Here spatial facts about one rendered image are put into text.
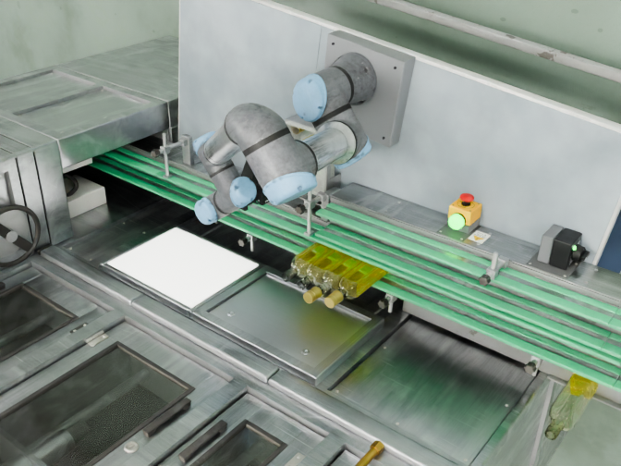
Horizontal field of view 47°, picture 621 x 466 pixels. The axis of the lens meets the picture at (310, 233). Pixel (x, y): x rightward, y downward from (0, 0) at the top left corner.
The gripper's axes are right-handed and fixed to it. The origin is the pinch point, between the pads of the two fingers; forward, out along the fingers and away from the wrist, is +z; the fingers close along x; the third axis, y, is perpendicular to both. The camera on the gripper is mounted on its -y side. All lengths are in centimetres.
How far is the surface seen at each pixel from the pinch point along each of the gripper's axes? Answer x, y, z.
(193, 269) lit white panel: -19.6, 34.1, -22.8
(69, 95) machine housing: -103, -3, -3
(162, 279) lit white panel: -23, 34, -33
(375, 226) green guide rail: 35.0, 9.7, 0.2
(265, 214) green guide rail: -5.9, 17.9, -1.8
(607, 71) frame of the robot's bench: 72, -26, 72
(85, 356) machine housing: -16, 39, -69
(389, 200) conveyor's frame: 31.5, 7.5, 13.3
